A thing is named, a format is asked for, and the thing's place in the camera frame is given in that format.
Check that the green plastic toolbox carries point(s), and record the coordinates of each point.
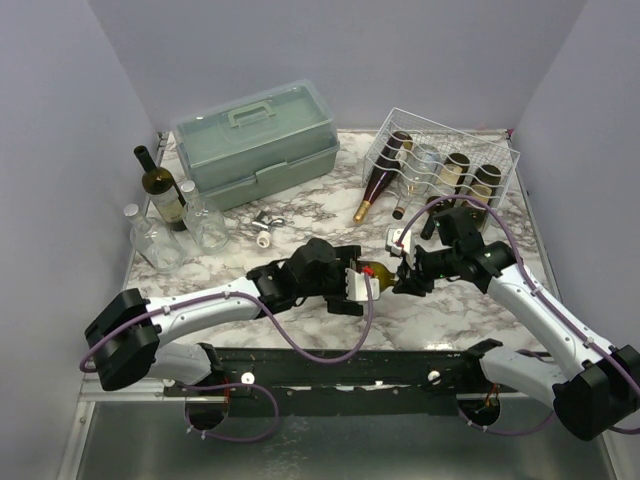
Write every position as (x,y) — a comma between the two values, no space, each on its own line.
(258,145)

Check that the clear bottle white cap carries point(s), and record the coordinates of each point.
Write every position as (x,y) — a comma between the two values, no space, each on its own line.
(203,219)

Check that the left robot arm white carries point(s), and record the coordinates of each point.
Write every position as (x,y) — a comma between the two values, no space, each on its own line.
(263,292)

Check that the white wire wine rack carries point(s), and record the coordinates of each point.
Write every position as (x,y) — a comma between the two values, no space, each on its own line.
(480,146)

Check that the clear bottle black gold cap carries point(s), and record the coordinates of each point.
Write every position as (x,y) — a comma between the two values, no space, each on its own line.
(418,165)

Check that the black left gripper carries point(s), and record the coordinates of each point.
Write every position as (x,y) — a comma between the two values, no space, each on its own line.
(338,303)

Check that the red wine bottle gold cap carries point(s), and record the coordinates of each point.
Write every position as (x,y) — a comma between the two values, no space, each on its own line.
(385,169)

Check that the green bottle cream label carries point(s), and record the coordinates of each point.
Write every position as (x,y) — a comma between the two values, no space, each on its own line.
(449,180)

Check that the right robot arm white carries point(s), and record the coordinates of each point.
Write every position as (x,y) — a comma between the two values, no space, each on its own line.
(590,385)

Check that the clear bottle silver cap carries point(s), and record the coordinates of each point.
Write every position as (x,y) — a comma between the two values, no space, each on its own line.
(153,241)

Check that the green bottle silver neck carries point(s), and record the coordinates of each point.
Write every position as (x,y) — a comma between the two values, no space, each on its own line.
(483,188)

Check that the green wine bottle white label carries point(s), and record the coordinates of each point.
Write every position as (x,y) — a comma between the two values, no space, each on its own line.
(162,190)

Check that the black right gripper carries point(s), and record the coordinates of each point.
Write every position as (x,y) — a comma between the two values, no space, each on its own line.
(420,267)

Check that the silver metal stopper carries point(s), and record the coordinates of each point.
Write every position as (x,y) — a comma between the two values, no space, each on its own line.
(264,222)

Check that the dark bottle tan label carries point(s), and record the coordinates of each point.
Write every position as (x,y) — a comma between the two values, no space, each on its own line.
(379,271)

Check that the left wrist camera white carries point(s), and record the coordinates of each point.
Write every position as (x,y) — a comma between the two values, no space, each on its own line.
(361,285)

